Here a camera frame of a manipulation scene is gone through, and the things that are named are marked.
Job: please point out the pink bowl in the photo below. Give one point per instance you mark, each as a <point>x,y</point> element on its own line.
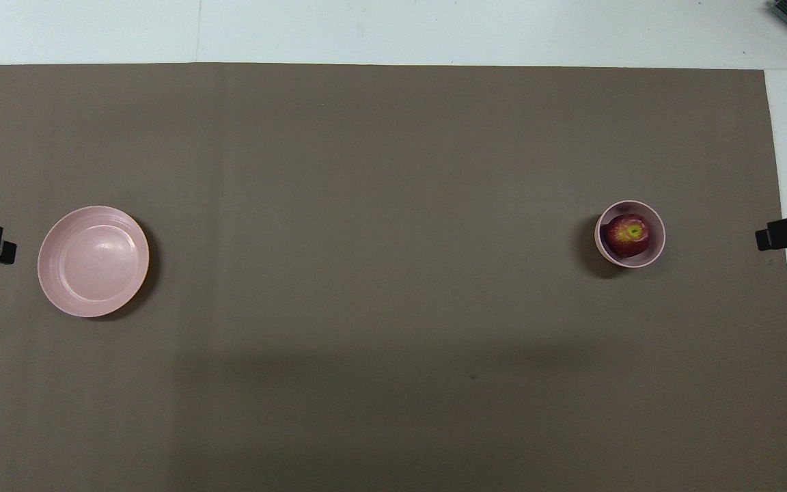
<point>656,249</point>

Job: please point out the brown table mat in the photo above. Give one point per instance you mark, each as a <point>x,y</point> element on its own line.
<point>380,205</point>

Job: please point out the pink plate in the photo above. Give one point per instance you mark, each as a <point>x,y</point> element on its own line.
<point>93,263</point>

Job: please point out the red apple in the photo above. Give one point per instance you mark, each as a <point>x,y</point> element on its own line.
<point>628,236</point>

